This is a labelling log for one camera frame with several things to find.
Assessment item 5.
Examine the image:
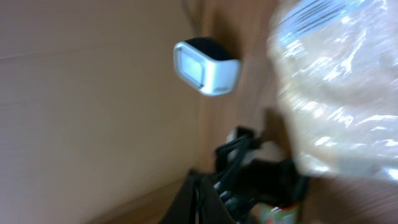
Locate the green lid jar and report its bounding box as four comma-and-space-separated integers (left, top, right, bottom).
259, 203, 300, 224

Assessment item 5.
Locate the brown snack pouch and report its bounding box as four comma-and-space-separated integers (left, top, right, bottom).
268, 0, 397, 181

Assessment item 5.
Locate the white barcode scanner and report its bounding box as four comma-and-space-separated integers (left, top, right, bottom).
173, 37, 241, 96

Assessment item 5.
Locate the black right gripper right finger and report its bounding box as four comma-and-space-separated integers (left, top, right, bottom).
198, 176, 236, 224

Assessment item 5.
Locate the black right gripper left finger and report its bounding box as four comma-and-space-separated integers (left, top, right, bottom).
159, 172, 199, 224

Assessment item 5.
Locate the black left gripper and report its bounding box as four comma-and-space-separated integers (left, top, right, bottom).
215, 126, 309, 223

